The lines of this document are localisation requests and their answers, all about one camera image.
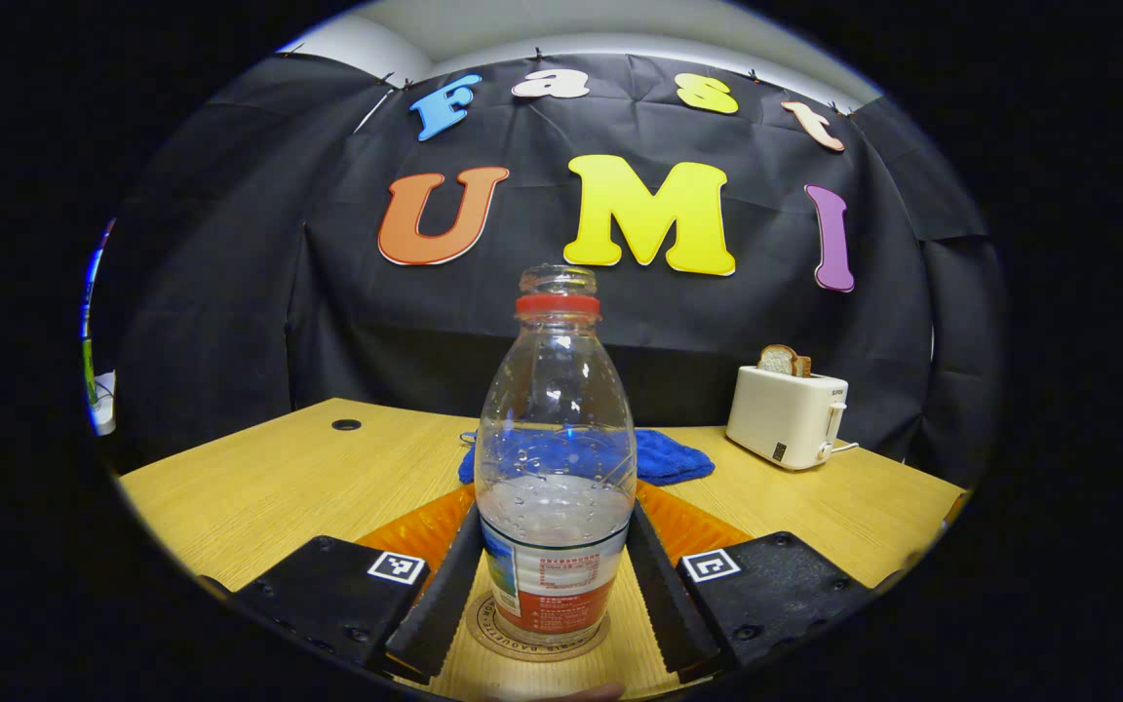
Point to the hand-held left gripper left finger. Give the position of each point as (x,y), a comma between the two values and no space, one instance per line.
(445,604)

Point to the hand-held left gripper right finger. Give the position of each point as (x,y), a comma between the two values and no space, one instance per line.
(664,595)

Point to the round cork coaster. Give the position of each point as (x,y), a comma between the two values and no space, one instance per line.
(522,651)

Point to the clear plastic water bottle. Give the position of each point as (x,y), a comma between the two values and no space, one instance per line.
(557,448)

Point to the blue towel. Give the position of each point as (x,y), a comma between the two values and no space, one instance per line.
(674,458)

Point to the white toaster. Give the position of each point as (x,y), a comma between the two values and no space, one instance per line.
(781,419)

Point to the bread slice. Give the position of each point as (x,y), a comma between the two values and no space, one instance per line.
(778,361)

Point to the black backdrop cloth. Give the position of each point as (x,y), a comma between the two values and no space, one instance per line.
(717,322)

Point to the white side table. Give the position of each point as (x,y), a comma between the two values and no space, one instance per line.
(105,414)

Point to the computer monitor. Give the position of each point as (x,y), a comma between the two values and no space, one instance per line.
(92,292)

